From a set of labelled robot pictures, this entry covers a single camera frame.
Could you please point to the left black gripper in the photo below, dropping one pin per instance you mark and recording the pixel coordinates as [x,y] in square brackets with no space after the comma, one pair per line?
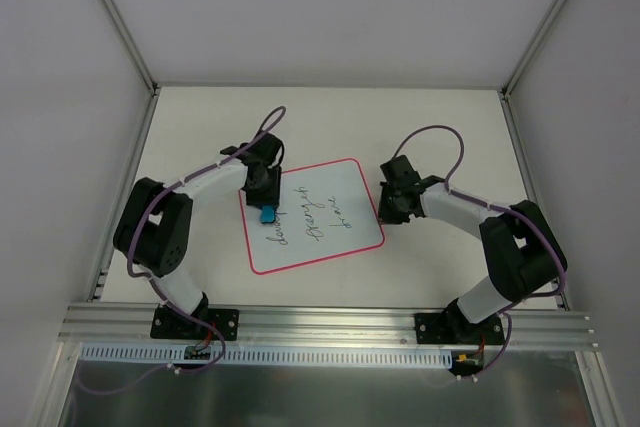
[262,197]

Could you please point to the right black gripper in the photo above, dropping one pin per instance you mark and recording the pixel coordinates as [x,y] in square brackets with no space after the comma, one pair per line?
[390,212]

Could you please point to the blue bone-shaped eraser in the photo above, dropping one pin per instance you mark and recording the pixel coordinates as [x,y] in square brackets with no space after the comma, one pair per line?
[267,214]

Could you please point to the pink framed whiteboard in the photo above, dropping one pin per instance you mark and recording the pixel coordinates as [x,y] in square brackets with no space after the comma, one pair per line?
[326,212]

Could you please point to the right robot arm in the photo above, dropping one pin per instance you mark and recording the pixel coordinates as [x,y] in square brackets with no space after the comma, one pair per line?
[521,253]

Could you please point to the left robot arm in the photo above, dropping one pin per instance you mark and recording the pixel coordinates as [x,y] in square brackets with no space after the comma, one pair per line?
[154,228]

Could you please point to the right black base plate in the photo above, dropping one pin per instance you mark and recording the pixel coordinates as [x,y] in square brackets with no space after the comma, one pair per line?
[440,329]

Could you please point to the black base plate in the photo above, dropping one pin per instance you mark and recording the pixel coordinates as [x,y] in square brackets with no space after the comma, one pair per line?
[167,324]
[440,329]

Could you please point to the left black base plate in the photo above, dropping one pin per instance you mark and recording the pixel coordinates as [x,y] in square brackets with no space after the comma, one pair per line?
[167,324]

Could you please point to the left aluminium frame post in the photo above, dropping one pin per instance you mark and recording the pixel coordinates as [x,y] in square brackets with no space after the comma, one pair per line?
[132,159]

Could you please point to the aluminium frame post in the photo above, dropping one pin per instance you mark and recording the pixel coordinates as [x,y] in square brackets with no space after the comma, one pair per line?
[553,103]
[132,159]

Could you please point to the aluminium mounting rail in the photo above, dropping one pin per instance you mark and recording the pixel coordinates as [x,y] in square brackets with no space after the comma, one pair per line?
[532,330]

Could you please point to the white slotted cable duct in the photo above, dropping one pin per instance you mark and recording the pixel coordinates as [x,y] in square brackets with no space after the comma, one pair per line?
[269,356]

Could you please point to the right aluminium frame post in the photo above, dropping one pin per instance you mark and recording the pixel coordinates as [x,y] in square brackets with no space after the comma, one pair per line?
[553,103]

